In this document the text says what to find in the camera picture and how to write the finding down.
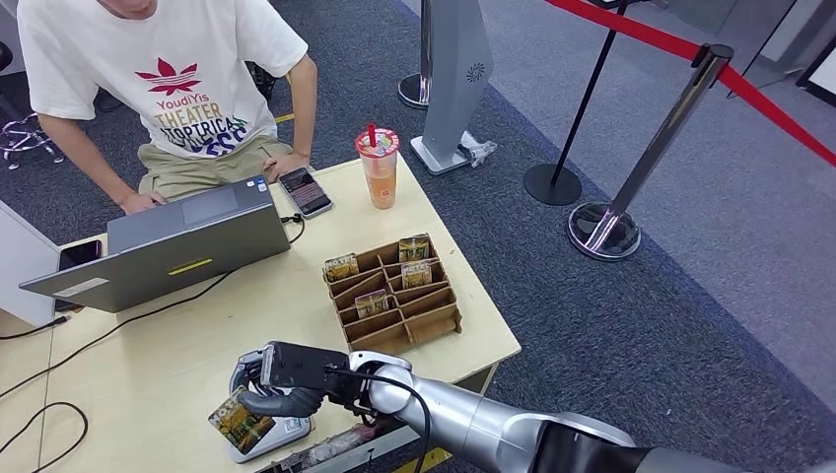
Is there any orange bubble tea cup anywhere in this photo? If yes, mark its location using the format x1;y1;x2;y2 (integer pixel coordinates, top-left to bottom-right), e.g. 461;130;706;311
354;125;401;212

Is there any black smartphone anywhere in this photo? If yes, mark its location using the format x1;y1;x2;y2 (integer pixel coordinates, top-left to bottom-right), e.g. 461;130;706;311
277;167;334;220
53;239;105;313

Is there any white desk crossbar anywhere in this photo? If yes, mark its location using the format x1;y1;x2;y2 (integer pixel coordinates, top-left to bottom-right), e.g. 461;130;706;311
257;417;433;473

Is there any black stanchion post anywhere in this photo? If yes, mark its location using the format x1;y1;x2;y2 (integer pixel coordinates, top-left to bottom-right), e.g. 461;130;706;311
523;0;667;208

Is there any cardboard card organizer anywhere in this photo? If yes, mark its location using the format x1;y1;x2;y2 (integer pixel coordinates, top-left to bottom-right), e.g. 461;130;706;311
321;234;463;357

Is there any white cabinet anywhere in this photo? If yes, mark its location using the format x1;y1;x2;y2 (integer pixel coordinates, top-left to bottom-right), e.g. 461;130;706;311
0;198;63;329

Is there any crumpled clear plastic wrap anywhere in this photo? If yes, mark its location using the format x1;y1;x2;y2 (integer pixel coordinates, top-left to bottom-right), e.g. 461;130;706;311
456;130;499;168

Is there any desk leg panel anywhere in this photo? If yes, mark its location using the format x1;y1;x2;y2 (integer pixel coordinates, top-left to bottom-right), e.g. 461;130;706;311
469;365;502;396

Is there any person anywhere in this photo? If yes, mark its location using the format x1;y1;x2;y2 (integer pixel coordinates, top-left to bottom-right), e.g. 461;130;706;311
16;0;320;217

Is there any person's right hand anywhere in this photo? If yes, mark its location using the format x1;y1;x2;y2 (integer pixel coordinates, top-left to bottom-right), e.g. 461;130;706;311
119;190;168;217

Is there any grey card reader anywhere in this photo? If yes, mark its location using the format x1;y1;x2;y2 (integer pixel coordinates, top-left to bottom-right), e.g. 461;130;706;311
225;391;316;465

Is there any black laptop power cable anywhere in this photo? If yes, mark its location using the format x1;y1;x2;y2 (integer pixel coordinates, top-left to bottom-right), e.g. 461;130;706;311
0;212;307;401

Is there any black camera cable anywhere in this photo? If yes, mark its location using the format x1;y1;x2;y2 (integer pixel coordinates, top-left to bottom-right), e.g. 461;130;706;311
324;367;434;473

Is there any black cable with plug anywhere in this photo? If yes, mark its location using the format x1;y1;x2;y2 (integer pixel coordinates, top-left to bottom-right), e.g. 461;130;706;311
0;315;71;342

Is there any chrome swivel chair base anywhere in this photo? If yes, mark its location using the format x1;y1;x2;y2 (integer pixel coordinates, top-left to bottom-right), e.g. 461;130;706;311
0;110;67;172

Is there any black chair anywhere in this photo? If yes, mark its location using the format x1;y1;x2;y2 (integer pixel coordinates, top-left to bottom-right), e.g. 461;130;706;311
244;60;279;104

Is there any grey laptop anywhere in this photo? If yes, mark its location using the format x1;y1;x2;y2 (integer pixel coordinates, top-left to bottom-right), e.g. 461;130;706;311
19;175;293;314

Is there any person's left hand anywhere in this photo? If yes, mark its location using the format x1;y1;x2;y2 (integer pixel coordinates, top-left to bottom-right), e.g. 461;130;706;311
262;151;312;185

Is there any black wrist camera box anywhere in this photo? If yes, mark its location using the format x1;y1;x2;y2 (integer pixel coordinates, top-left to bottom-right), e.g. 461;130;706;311
259;340;352;395

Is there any red barrier belt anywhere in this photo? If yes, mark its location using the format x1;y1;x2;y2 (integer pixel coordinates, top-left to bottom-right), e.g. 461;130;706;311
545;0;705;63
717;63;836;168

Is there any silver kiosk stand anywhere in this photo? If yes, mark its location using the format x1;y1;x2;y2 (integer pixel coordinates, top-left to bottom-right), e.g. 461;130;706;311
409;0;498;176

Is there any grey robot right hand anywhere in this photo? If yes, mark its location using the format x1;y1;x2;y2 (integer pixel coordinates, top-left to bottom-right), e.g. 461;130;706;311
228;349;367;421

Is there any black framed panel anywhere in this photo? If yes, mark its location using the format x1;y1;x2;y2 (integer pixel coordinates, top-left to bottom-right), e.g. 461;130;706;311
795;35;836;109

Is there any chrome stanchion post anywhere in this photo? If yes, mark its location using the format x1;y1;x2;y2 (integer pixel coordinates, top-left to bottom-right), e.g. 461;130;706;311
566;43;734;262
397;0;434;110

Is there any black looped cable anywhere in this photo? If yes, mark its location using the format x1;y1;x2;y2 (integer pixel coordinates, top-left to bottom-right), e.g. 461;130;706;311
0;401;90;473

